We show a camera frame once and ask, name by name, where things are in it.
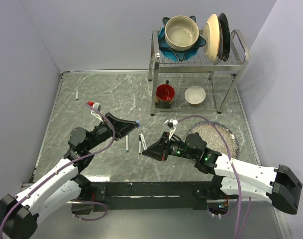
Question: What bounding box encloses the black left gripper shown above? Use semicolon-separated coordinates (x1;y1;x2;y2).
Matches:
85;112;139;150

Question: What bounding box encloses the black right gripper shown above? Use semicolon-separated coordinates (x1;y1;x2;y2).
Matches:
142;131;198;161

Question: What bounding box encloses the white marker long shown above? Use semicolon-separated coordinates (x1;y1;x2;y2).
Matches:
139;133;148;150

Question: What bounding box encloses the white marker black tip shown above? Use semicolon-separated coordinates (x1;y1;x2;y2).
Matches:
138;135;142;156

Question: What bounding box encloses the white marker green end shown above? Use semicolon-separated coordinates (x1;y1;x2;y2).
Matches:
125;135;129;152

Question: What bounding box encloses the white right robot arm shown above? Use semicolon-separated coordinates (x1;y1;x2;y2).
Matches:
142;132;303;215

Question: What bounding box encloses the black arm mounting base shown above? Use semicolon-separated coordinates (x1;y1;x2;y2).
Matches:
78;180;238;210

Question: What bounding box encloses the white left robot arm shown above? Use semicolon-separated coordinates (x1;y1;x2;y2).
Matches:
0;113;139;239

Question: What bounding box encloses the red black mug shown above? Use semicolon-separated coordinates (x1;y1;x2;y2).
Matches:
156;80;176;109

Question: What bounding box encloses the speckled grey plate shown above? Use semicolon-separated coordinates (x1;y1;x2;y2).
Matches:
187;121;239;159

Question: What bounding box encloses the small white bowl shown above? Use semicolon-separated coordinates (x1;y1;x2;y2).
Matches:
184;86;206;105

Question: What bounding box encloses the steel dish rack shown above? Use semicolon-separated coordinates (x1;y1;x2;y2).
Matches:
148;29;250;116

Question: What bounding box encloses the blue flower-shaped bowl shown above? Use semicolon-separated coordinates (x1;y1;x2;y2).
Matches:
158;17;206;62

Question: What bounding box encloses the beige ceramic bowl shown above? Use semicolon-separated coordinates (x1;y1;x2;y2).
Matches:
164;15;200;51

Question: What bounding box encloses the cream plate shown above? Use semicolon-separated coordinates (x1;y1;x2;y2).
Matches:
203;13;220;62

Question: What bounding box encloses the black plate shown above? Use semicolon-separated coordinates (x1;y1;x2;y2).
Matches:
217;12;231;62

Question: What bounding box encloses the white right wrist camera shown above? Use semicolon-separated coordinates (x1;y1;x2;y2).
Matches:
164;119;179;139

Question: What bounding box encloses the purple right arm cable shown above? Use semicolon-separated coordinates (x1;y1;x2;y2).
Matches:
177;116;251;239

